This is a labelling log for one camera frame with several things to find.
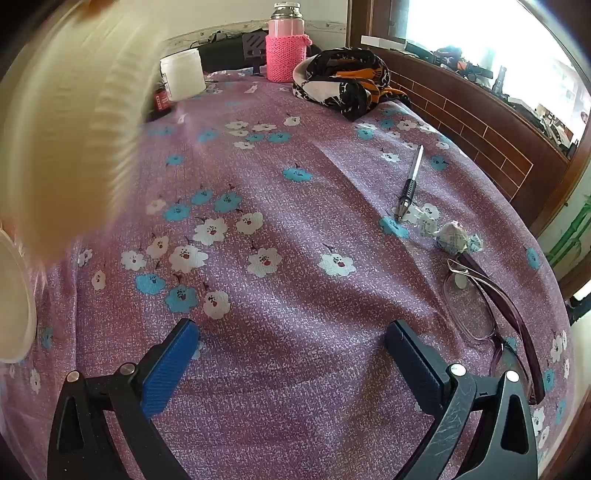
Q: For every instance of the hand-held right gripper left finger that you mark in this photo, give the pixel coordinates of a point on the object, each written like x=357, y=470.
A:
x=166, y=369

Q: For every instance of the cream ribbed plastic plate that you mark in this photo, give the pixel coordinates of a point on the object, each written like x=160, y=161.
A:
x=69, y=115

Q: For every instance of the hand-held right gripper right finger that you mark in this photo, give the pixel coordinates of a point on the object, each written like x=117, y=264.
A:
x=411, y=364

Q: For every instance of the purple floral tablecloth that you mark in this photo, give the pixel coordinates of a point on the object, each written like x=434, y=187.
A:
x=300, y=300

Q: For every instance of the white plastic bowl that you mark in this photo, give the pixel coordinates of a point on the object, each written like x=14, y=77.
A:
x=16, y=300

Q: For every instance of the black phone stand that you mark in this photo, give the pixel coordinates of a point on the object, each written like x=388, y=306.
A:
x=255, y=46

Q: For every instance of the red-labelled dark soda bottle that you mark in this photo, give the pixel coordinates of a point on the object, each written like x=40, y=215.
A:
x=161, y=99

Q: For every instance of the brown brick-pattern wooden panel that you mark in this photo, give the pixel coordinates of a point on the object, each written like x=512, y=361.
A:
x=461, y=115

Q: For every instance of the black sofa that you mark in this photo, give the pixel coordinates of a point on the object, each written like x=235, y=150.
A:
x=221, y=53

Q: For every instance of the purple framed eyeglasses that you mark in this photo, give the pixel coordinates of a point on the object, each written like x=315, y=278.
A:
x=521, y=334

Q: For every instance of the flat white box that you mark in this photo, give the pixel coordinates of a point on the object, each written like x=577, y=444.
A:
x=383, y=42

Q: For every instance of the pink knit-sleeved thermos bottle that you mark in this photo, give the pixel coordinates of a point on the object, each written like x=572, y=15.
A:
x=284, y=50

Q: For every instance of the clear pen with black grip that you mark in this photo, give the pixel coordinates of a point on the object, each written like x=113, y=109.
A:
x=410, y=184

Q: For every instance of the white plastic jar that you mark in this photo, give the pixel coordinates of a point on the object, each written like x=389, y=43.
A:
x=184, y=76

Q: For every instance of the black orange patterned scarf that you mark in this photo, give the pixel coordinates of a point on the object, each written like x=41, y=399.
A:
x=341, y=87

